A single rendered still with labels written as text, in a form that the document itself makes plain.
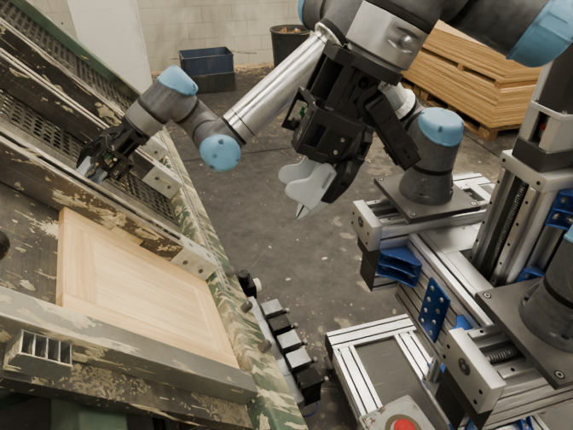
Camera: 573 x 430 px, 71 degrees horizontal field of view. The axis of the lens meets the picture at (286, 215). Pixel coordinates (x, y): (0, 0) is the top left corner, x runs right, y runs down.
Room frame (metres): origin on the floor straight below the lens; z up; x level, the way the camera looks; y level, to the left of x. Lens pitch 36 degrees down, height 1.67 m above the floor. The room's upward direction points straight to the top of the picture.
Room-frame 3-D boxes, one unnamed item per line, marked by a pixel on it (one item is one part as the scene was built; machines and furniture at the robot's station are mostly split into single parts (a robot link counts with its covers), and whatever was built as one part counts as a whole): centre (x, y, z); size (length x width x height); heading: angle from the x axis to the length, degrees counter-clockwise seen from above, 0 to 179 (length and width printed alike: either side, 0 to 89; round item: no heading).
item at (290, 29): (5.25, -0.05, 0.33); 0.52 x 0.51 x 0.65; 16
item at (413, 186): (0.99, -0.41, 1.09); 0.15 x 0.15 x 0.10
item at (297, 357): (0.73, 0.03, 0.69); 0.50 x 0.14 x 0.24; 24
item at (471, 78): (4.78, -2.05, 0.39); 2.46 x 1.05 x 0.78; 16
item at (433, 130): (1.00, -0.41, 1.20); 0.13 x 0.12 x 0.14; 24
